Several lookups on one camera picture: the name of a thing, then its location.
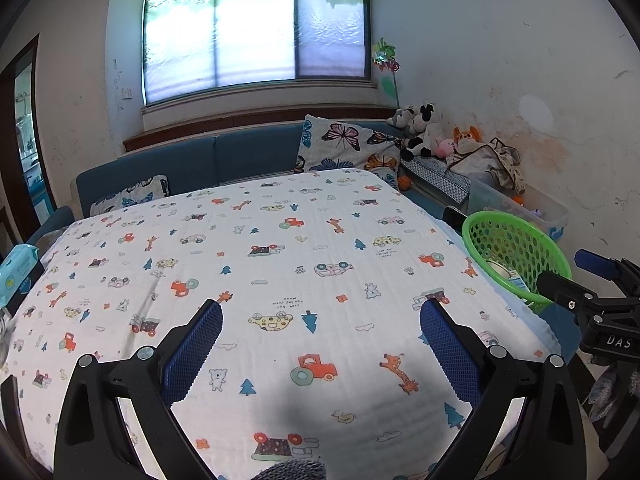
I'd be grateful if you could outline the dark wooden door frame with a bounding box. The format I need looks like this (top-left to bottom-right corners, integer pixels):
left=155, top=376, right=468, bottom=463
left=0, top=34, right=58, bottom=226

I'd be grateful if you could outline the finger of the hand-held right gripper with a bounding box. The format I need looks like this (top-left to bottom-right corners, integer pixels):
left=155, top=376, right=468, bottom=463
left=536, top=270, right=600, bottom=312
left=574, top=248, right=640, bottom=287

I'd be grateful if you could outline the orange fox plush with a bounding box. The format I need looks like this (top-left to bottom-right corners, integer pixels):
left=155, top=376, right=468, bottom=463
left=452, top=126, right=483, bottom=153

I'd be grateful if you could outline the window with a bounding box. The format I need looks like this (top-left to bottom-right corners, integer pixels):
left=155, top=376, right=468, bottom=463
left=142, top=0, right=372, bottom=107

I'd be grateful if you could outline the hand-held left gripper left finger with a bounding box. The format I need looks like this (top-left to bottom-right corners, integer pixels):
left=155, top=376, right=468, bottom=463
left=52, top=299, right=224, bottom=480

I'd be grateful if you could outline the blue wet wipes pack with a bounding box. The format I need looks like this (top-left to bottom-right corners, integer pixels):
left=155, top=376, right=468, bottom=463
left=0, top=244, right=41, bottom=306

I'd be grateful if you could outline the printed white tablecloth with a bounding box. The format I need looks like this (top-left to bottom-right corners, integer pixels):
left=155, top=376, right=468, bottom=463
left=0, top=167, right=561, bottom=480

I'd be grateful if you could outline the small black device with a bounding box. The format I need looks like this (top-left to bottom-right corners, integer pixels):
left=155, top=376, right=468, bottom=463
left=442, top=206, right=468, bottom=235

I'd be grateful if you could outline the black white cow plush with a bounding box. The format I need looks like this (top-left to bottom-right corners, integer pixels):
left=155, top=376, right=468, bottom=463
left=402, top=135, right=433, bottom=162

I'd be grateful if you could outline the large butterfly print pillow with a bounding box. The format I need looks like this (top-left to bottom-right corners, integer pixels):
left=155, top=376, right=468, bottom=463
left=292, top=115, right=405, bottom=191

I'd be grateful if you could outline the clear plastic storage box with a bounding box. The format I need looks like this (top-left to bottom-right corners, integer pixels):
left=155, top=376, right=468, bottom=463
left=467, top=180, right=571, bottom=243

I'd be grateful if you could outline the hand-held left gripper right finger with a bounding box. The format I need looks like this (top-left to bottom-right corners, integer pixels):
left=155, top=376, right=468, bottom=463
left=419, top=299, right=587, bottom=480

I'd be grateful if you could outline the black white patterned cloth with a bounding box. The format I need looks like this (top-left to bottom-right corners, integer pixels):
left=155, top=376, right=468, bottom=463
left=400, top=157, right=473, bottom=203

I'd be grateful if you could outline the wooden window ledge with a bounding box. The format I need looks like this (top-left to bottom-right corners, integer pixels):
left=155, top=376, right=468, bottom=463
left=122, top=105, right=401, bottom=153

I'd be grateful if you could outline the black white mouse plush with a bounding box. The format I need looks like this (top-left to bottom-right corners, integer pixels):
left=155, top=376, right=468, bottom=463
left=412, top=102, right=443, bottom=133

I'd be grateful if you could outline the blue sofa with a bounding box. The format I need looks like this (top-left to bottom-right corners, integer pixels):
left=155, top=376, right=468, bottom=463
left=25, top=120, right=451, bottom=241

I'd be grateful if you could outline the small butterfly print pillow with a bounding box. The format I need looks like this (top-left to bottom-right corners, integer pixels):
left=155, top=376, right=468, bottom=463
left=90, top=175, right=170, bottom=216

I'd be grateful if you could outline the grey white dog plush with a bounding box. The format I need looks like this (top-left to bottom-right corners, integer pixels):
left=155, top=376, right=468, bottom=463
left=387, top=106, right=416, bottom=128

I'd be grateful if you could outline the colourful pinwheel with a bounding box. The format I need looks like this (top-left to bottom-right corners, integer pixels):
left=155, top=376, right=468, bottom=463
left=371, top=37, right=402, bottom=111

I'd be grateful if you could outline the green plastic mesh basket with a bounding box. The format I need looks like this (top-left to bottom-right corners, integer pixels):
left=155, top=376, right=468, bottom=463
left=461, top=211, right=573, bottom=313

